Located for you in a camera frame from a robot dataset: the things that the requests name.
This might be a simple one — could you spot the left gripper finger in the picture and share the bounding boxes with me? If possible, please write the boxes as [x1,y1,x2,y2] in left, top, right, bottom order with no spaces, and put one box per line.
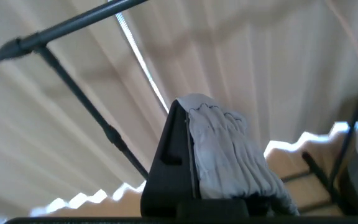
[140,99,201,218]

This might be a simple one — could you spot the pale grey shorts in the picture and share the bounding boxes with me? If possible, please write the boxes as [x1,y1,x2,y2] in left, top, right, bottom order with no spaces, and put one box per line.
[176,93,300,217]

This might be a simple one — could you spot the black clothes rack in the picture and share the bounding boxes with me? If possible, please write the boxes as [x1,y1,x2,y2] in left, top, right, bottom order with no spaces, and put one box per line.
[0,0,358,215]

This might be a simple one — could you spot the pink clothes hanger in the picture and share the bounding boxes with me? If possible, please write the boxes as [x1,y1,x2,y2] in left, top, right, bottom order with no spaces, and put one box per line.
[324,0,358,91]

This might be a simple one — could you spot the beige curtain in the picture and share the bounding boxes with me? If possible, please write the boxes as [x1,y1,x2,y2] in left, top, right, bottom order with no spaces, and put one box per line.
[0,0,358,218]

